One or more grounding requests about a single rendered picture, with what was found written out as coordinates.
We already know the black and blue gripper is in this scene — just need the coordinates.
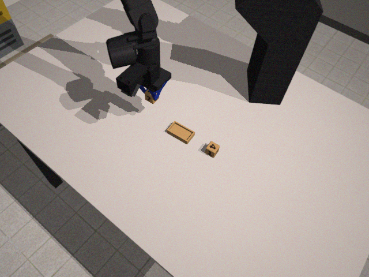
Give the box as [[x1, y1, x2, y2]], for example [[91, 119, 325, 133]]
[[138, 59, 171, 100]]

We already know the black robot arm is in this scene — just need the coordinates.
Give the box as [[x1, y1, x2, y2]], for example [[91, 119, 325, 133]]
[[106, 0, 160, 97]]

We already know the brown cube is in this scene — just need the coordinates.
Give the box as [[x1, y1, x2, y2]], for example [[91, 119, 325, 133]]
[[205, 141, 220, 158], [145, 90, 159, 104]]

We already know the brown wooden tray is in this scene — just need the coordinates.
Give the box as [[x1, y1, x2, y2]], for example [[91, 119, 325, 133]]
[[167, 121, 195, 144]]

